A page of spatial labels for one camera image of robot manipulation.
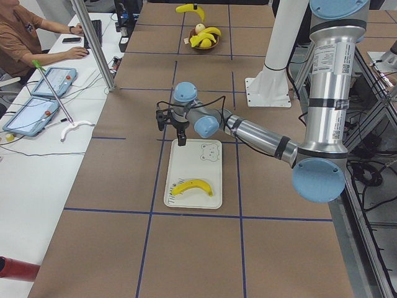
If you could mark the white camera mast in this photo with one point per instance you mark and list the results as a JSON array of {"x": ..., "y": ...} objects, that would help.
[{"x": 270, "y": 87}]

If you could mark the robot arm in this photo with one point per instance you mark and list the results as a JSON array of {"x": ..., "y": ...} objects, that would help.
[{"x": 319, "y": 162}]

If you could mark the grabber stick with claw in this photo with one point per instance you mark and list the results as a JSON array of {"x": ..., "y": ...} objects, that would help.
[{"x": 72, "y": 124}]

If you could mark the dark yellow banana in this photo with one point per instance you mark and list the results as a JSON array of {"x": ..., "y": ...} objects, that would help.
[{"x": 191, "y": 184}]

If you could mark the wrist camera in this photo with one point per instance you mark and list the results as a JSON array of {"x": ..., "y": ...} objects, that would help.
[{"x": 162, "y": 119}]

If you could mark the black smartphone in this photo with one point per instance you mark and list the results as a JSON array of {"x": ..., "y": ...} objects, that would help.
[{"x": 71, "y": 40}]

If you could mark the cream bear tray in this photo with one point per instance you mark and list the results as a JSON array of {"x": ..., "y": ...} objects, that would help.
[{"x": 198, "y": 159}]

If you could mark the person in brown shirt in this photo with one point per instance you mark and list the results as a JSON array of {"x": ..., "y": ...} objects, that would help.
[{"x": 20, "y": 44}]

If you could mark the near teach pendant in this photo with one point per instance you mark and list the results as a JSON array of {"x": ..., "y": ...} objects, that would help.
[{"x": 31, "y": 119}]

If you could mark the greenish yellow long banana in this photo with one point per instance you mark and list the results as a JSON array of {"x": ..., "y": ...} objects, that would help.
[{"x": 211, "y": 30}]

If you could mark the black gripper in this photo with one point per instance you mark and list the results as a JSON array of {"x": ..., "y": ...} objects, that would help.
[{"x": 180, "y": 125}]

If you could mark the teach pendant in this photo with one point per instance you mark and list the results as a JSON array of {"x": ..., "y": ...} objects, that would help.
[
  {"x": 31, "y": 119},
  {"x": 60, "y": 79}
]

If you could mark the yellow pear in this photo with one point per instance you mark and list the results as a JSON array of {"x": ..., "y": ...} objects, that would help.
[{"x": 205, "y": 43}]

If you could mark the yellow drooping banana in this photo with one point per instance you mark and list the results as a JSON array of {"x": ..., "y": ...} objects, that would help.
[{"x": 196, "y": 39}]

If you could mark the pink white apple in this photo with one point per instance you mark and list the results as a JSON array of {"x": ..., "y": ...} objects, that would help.
[{"x": 199, "y": 28}]

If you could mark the red cylinder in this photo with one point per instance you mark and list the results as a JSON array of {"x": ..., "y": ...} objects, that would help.
[{"x": 18, "y": 270}]

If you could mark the aluminium frame post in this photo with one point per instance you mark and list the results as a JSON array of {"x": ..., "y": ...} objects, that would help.
[{"x": 89, "y": 32}]

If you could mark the far teach pendant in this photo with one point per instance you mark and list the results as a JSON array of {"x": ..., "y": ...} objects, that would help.
[{"x": 60, "y": 79}]

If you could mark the brown wicker basket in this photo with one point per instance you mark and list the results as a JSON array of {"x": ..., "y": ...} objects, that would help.
[{"x": 213, "y": 44}]

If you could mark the bright yellow banana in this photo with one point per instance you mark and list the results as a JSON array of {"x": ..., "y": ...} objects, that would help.
[{"x": 190, "y": 8}]

